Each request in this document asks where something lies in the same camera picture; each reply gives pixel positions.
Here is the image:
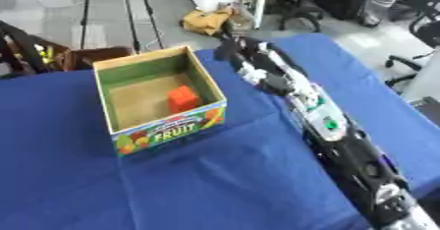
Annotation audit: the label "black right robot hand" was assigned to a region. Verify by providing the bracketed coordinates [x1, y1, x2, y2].
[211, 21, 311, 97]

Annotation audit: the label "cardboard box with green inside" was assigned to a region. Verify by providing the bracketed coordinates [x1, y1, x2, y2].
[90, 44, 231, 158]

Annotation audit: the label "black office chair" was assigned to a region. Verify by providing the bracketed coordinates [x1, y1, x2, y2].
[273, 0, 327, 33]
[381, 7, 440, 89]

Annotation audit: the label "red block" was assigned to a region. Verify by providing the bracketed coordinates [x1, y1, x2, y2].
[165, 85, 203, 115]

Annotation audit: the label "white waste bin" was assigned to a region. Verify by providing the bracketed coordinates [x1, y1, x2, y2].
[357, 0, 399, 29]

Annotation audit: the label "black tripod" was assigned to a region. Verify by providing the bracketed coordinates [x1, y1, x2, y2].
[77, 0, 167, 54]

